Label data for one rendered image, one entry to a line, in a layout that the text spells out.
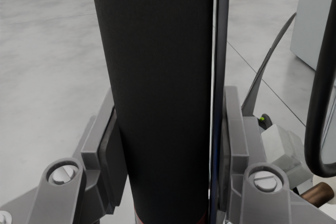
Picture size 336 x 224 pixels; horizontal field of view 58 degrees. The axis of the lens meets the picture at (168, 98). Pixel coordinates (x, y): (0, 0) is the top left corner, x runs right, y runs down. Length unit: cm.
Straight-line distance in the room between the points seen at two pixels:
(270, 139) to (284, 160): 6
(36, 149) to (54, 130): 22
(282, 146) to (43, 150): 210
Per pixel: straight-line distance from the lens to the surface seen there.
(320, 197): 26
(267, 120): 71
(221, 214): 45
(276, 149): 61
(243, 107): 39
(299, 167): 61
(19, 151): 259
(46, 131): 268
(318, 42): 316
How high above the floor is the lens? 157
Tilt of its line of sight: 35 degrees down
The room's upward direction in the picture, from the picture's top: 4 degrees counter-clockwise
